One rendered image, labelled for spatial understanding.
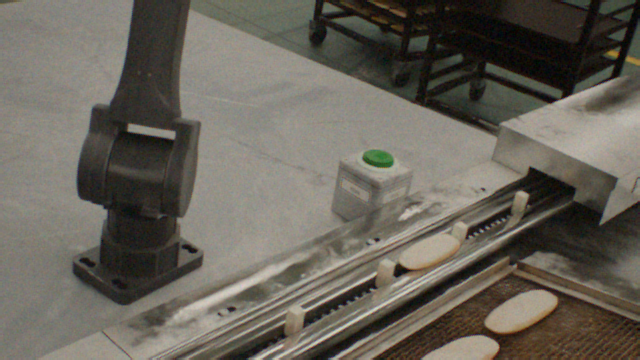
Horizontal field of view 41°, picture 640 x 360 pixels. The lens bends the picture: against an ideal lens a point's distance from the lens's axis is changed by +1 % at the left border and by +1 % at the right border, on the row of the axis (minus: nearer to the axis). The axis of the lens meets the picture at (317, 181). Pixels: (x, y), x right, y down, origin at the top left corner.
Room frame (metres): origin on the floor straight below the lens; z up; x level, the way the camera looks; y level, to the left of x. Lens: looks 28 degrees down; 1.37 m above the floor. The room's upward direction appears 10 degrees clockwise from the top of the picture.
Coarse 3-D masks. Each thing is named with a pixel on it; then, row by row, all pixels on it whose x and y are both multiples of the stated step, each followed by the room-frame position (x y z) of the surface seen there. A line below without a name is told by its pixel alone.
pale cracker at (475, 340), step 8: (480, 336) 0.62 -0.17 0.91; (448, 344) 0.60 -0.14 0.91; (456, 344) 0.60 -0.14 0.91; (464, 344) 0.60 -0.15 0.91; (472, 344) 0.60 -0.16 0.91; (480, 344) 0.60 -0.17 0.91; (488, 344) 0.61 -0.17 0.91; (496, 344) 0.61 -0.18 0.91; (432, 352) 0.59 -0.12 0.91; (440, 352) 0.59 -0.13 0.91; (448, 352) 0.59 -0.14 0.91; (456, 352) 0.59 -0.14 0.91; (464, 352) 0.59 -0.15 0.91; (472, 352) 0.59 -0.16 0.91; (480, 352) 0.59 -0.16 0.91; (488, 352) 0.59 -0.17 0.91
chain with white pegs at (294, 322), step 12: (552, 192) 1.07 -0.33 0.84; (516, 204) 0.98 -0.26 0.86; (528, 204) 1.02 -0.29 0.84; (504, 216) 0.97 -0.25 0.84; (456, 228) 0.88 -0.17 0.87; (480, 228) 0.93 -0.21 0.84; (384, 264) 0.77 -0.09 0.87; (384, 276) 0.76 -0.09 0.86; (396, 276) 0.80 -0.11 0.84; (372, 288) 0.76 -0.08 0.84; (348, 300) 0.73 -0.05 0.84; (288, 312) 0.66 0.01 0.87; (300, 312) 0.66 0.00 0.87; (324, 312) 0.70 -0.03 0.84; (288, 324) 0.66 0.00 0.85; (300, 324) 0.66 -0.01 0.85; (276, 336) 0.65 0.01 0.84; (252, 348) 0.63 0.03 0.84; (264, 348) 0.64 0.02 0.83
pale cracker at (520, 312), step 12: (516, 300) 0.68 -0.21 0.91; (528, 300) 0.69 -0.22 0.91; (540, 300) 0.69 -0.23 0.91; (552, 300) 0.69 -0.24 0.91; (492, 312) 0.66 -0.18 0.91; (504, 312) 0.66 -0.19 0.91; (516, 312) 0.66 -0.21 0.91; (528, 312) 0.66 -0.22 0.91; (540, 312) 0.67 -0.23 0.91; (492, 324) 0.64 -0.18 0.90; (504, 324) 0.64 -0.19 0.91; (516, 324) 0.64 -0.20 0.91; (528, 324) 0.65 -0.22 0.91
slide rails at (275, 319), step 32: (512, 192) 1.03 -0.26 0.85; (448, 224) 0.91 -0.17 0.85; (512, 224) 0.94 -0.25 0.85; (384, 256) 0.81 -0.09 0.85; (320, 288) 0.73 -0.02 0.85; (352, 288) 0.74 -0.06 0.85; (384, 288) 0.75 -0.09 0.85; (256, 320) 0.66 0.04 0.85; (320, 320) 0.68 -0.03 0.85; (192, 352) 0.60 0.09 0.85; (224, 352) 0.61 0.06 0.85
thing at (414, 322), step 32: (480, 288) 0.72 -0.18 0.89; (512, 288) 0.73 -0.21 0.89; (576, 288) 0.72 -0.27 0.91; (416, 320) 0.65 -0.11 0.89; (544, 320) 0.67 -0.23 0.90; (576, 320) 0.67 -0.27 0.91; (608, 320) 0.67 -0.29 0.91; (352, 352) 0.58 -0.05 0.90; (384, 352) 0.60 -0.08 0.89; (416, 352) 0.60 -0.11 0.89; (544, 352) 0.61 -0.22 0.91; (608, 352) 0.62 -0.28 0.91
